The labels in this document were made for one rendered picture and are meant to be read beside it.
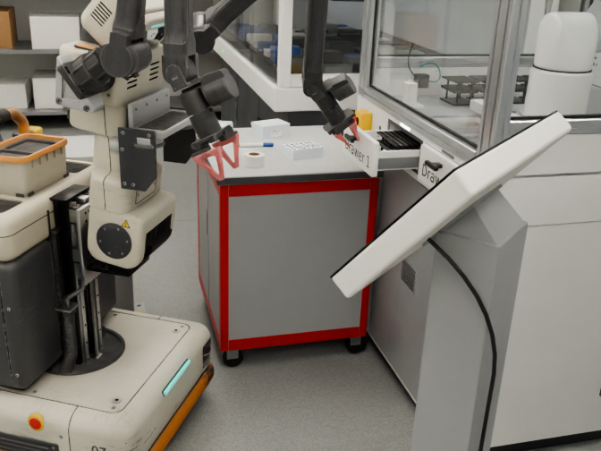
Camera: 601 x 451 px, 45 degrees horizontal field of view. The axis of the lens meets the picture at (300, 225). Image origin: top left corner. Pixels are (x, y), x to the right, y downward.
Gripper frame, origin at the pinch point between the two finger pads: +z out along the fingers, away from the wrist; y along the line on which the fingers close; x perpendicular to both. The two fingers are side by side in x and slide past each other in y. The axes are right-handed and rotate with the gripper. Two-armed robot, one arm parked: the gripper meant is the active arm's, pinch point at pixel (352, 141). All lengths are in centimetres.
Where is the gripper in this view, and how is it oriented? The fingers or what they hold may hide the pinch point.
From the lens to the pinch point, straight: 230.4
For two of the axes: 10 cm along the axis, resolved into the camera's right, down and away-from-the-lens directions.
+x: -2.6, -3.8, 8.9
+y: 8.0, -6.0, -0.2
